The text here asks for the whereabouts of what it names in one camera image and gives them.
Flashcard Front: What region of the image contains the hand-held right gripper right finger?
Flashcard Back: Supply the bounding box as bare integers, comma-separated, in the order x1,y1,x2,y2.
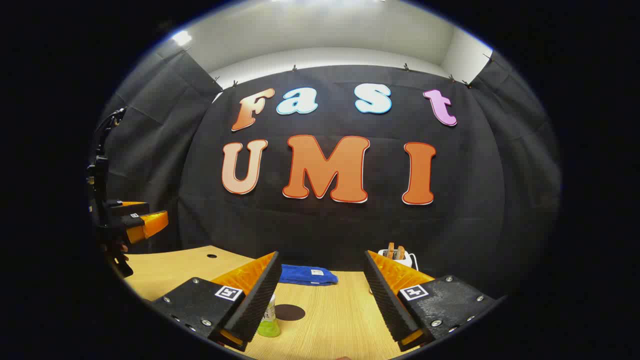
364,250,496,352

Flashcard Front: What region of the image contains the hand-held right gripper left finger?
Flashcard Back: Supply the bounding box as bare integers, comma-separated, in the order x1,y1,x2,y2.
150,251,283,352

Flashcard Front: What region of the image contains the clear water bottle green label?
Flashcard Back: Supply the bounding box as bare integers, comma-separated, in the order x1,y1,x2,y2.
257,294,282,338

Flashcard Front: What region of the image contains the dark brown round coaster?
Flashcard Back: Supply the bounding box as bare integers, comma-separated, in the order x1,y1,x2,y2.
275,304,306,322

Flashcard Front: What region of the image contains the white toaster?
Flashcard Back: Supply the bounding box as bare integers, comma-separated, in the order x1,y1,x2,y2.
377,242,418,271

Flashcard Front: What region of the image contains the blue folded towel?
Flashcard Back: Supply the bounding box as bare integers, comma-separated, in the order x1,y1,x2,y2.
278,264,339,287

